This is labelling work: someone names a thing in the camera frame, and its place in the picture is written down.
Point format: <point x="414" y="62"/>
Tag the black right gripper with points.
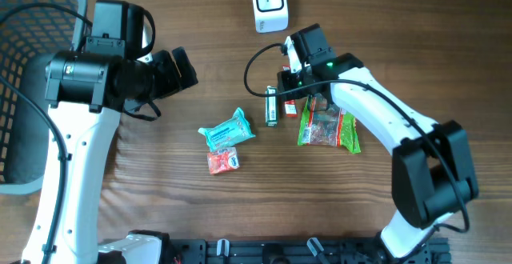
<point x="286" y="81"/>

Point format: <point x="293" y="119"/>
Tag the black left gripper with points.
<point x="173" y="82"/>

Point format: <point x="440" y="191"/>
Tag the red coffee stick sachet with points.
<point x="290" y="109"/>

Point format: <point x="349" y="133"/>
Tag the green white gum pack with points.
<point x="271" y="107"/>

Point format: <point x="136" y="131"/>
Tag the green candy bag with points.
<point x="324" y="124"/>

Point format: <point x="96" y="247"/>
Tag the teal tissue pack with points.
<point x="229" y="133"/>

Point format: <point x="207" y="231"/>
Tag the orange snack packet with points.
<point x="223" y="160"/>

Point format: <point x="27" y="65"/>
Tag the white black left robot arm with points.
<point x="111" y="73"/>

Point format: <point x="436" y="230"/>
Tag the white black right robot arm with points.
<point x="433" y="174"/>

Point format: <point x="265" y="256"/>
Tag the white barcode scanner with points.
<point x="270" y="15"/>

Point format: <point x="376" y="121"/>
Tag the grey plastic shopping basket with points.
<point x="32" y="31"/>

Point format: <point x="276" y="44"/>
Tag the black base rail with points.
<point x="198" y="251"/>

